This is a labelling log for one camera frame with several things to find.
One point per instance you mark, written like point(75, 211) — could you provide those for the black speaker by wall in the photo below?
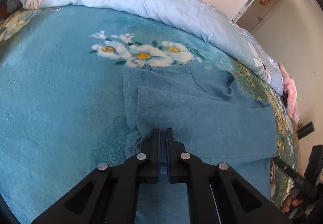
point(303, 131)

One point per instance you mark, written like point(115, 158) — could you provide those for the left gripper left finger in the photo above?
point(108, 194)

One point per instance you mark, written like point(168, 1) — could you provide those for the pink floral quilt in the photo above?
point(290, 95)

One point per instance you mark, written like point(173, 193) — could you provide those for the floral plush bed blanket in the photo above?
point(62, 104)

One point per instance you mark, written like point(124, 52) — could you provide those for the light blue floral duvet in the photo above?
point(195, 17)

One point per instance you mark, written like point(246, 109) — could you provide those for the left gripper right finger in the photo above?
point(217, 193)

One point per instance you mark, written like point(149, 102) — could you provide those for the blue fleece garment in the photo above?
point(208, 112)

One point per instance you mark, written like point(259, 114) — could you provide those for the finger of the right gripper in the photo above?
point(283, 166)

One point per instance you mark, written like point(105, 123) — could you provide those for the person's right hand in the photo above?
point(291, 201)

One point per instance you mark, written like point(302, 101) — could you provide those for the wooden door with red sign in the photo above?
point(256, 14)

